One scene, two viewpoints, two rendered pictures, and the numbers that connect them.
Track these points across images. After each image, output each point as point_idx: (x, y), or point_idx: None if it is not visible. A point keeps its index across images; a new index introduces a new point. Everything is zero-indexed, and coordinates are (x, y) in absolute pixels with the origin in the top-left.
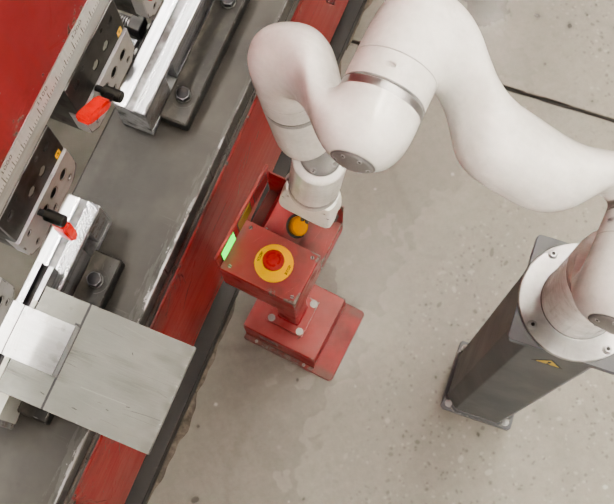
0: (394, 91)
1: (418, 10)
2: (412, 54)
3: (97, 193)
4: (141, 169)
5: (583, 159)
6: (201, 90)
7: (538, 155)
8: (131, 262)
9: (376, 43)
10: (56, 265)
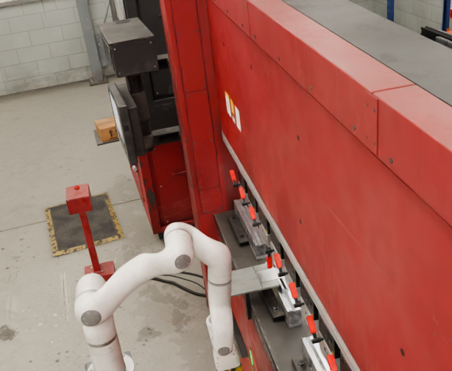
0: (171, 230)
1: (179, 243)
2: (173, 236)
3: (302, 331)
4: (295, 344)
5: (118, 273)
6: (297, 370)
7: (130, 260)
8: (272, 324)
9: (185, 235)
10: (285, 294)
